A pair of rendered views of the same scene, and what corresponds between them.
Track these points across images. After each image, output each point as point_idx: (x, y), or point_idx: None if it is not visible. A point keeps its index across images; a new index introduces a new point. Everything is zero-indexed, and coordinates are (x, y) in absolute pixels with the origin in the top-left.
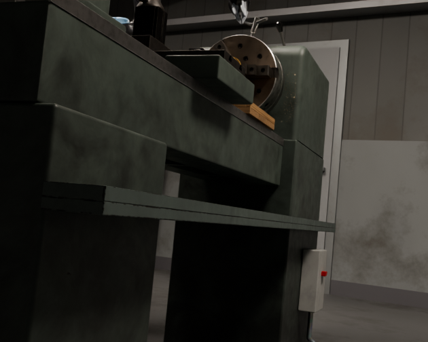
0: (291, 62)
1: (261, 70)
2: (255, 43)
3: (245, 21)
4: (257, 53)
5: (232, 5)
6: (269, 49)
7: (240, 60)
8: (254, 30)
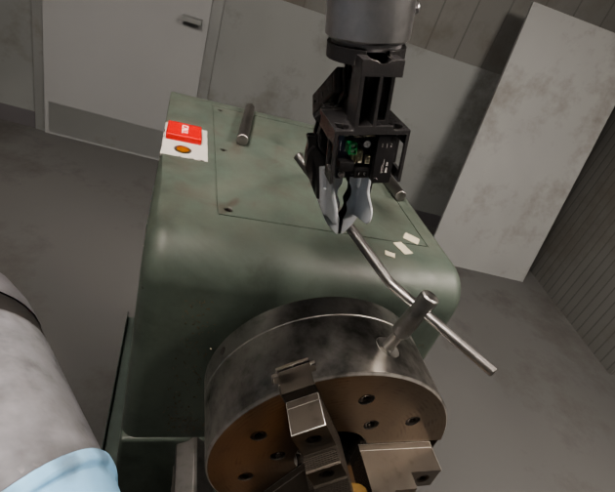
0: (426, 325)
1: (417, 478)
2: (414, 395)
3: (352, 227)
4: (407, 416)
5: (320, 164)
6: (444, 409)
7: (353, 427)
8: (410, 334)
